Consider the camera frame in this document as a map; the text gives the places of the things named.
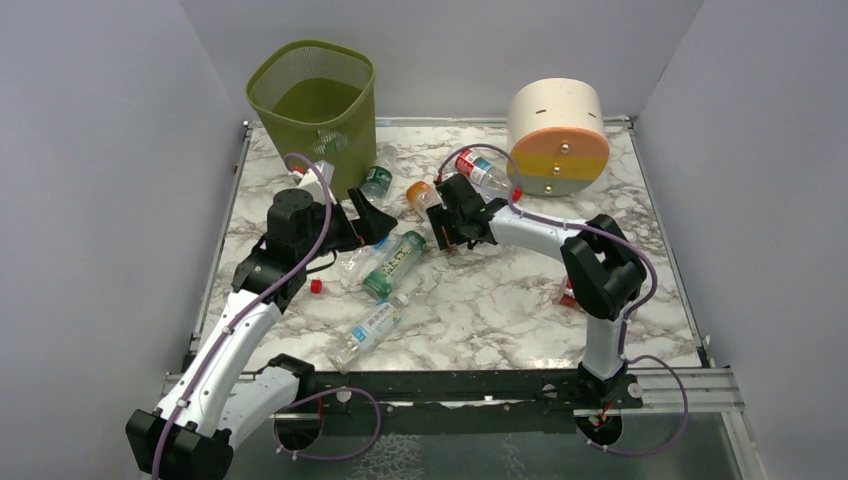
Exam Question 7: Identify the orange plastic bottle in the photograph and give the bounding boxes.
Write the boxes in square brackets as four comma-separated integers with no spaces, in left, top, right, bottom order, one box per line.
[405,181,442,220]

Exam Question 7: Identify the green tea bottle white cap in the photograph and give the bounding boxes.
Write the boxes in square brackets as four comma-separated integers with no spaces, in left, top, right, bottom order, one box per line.
[362,230,427,300]

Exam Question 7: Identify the red gold label bottle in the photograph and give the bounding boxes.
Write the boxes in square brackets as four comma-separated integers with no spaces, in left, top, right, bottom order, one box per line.
[558,276,579,309]

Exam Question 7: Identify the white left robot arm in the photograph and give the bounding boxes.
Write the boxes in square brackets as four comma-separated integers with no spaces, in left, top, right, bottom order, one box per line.
[125,188,398,479]

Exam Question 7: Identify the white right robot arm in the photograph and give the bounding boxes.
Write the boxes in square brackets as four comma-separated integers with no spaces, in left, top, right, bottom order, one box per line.
[427,175,648,401]

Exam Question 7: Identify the green plastic waste bin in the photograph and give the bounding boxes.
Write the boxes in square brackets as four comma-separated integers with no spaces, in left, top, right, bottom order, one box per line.
[246,40,377,199]

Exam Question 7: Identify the clear bottle blue band label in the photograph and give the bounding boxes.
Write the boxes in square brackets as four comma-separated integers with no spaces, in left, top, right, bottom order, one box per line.
[341,235,391,281]

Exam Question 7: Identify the clear bottle dark green label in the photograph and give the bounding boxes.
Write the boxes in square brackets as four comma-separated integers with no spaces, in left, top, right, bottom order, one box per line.
[360,145,398,206]

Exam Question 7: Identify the clear bottle light blue label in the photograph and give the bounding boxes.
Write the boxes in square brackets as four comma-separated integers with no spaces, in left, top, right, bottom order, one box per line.
[326,293,409,373]

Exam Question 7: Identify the cream cylinder with coloured face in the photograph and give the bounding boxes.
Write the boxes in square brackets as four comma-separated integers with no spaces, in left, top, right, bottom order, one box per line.
[507,78,610,197]

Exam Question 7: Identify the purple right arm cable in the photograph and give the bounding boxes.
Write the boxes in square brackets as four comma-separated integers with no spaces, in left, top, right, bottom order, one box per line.
[434,143,690,458]

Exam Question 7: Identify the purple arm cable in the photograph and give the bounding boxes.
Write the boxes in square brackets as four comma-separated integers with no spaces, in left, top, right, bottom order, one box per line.
[149,152,383,480]
[434,143,690,458]

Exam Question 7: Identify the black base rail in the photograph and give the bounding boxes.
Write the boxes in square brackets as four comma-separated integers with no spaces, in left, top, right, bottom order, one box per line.
[266,354,643,439]

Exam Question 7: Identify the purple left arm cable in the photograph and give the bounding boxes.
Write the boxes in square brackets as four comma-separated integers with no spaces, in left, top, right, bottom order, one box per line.
[149,152,383,480]

